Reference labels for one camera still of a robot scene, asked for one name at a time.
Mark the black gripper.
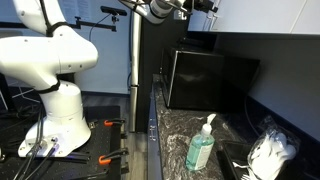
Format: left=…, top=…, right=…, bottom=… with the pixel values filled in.
left=192, top=0, right=220, bottom=14

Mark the tall black cabinet panel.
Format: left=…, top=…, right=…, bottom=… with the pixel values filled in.
left=136, top=13, right=190, bottom=133

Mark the black microwave oven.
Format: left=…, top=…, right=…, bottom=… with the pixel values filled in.
left=159, top=44, right=262, bottom=114

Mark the silver vertical pole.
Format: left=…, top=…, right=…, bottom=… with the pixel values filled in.
left=129, top=9, right=143, bottom=133

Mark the green hand soap pump bottle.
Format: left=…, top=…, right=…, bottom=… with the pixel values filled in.
left=184, top=113, right=218, bottom=172

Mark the black plastic tray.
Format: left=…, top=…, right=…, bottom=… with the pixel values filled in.
left=216, top=139, right=301, bottom=180

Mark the clear bag of white cutlery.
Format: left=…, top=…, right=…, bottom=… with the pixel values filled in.
left=232, top=115, right=303, bottom=180

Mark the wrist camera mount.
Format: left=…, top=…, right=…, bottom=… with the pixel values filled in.
left=173, top=8, right=193, bottom=22

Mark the black bar shaped camera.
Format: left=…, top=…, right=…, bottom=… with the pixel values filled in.
left=100, top=5, right=128, bottom=17

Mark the black microwave power cord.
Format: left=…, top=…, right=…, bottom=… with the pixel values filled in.
left=243, top=95, right=264, bottom=138

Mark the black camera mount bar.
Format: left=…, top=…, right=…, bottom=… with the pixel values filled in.
left=0, top=15, right=118, bottom=33

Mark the thin black camera cable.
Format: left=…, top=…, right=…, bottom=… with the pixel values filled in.
left=88, top=13, right=114, bottom=43

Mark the silver cabinet pull handle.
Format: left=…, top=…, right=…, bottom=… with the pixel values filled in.
left=149, top=125, right=158, bottom=142

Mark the white paper wall notice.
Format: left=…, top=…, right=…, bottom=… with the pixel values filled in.
left=60, top=0, right=93, bottom=21

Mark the orange handled black clamp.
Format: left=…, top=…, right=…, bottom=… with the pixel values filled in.
left=103, top=118, right=127, bottom=128
left=98, top=148, right=130, bottom=166

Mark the black cable along robot arm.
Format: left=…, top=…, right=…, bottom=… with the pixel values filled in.
left=39, top=0, right=69, bottom=38

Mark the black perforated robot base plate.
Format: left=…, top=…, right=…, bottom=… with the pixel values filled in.
left=0, top=105, right=130, bottom=180

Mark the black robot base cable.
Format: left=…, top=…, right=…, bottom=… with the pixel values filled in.
left=13, top=143, right=44, bottom=180
left=33, top=109, right=46, bottom=149
left=24, top=146, right=59, bottom=180

